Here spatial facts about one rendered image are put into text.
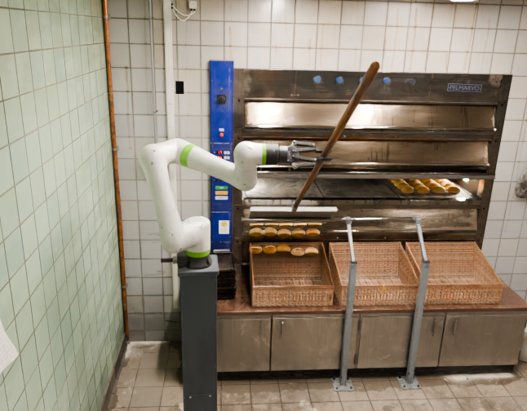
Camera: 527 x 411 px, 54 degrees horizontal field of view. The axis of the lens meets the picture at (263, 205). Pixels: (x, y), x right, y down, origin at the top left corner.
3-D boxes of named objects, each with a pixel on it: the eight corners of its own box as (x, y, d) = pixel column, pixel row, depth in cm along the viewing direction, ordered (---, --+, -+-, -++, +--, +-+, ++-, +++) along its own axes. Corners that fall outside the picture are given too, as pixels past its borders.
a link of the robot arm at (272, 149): (266, 160, 221) (266, 139, 224) (264, 168, 233) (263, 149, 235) (280, 160, 222) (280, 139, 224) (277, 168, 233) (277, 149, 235)
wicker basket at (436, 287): (400, 273, 401) (404, 240, 392) (470, 273, 406) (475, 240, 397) (422, 305, 355) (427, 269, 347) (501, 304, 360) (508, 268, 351)
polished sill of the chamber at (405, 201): (241, 202, 381) (241, 196, 379) (476, 202, 395) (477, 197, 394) (241, 205, 375) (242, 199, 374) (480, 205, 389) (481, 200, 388)
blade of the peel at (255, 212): (336, 211, 328) (336, 206, 329) (250, 211, 324) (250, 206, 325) (325, 223, 363) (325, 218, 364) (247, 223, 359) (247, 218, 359)
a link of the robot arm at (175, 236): (158, 258, 247) (129, 148, 240) (182, 246, 260) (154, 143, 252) (177, 256, 239) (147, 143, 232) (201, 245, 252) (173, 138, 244)
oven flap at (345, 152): (243, 164, 365) (243, 136, 365) (486, 166, 379) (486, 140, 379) (243, 164, 360) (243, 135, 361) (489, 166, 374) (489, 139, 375)
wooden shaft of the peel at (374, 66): (381, 68, 152) (380, 59, 153) (371, 68, 152) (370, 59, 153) (298, 207, 318) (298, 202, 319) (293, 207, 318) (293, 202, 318)
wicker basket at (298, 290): (247, 275, 392) (248, 241, 383) (321, 275, 396) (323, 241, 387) (250, 307, 346) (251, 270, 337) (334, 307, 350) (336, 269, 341)
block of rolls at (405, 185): (379, 173, 454) (380, 167, 453) (432, 173, 458) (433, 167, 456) (402, 194, 397) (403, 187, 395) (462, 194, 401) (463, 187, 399)
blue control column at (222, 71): (214, 245, 589) (214, 49, 520) (228, 245, 591) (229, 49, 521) (210, 342, 407) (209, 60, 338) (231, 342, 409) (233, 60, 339)
